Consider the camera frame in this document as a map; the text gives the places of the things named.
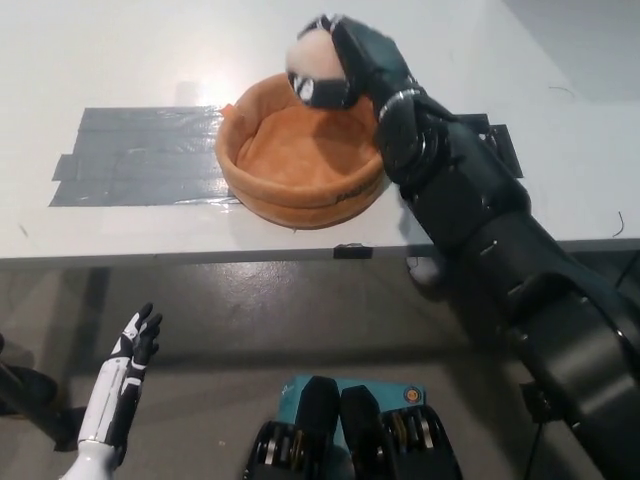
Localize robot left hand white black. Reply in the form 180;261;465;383
78;301;164;452

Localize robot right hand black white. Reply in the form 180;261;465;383
289;13;426;114

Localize pale pink plush dumpling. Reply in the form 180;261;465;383
285;30;347;83

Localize orange soft round basket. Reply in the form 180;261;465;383
215;70;387;231

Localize white shoe of person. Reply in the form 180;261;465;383
405;255;444;286

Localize robot body black blocks teal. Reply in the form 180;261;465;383
242;374;462;480

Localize grey table leg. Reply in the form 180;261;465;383
67;267;113;396

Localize black stand base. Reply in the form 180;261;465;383
0;332;90;451

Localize black tape square patch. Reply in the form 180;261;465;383
462;113;525;180

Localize small black tape strip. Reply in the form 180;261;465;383
332;242;375;260

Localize dark slanted table leg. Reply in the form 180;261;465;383
574;249;640;306

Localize grey duct tape patch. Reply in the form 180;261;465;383
48;106;244;208

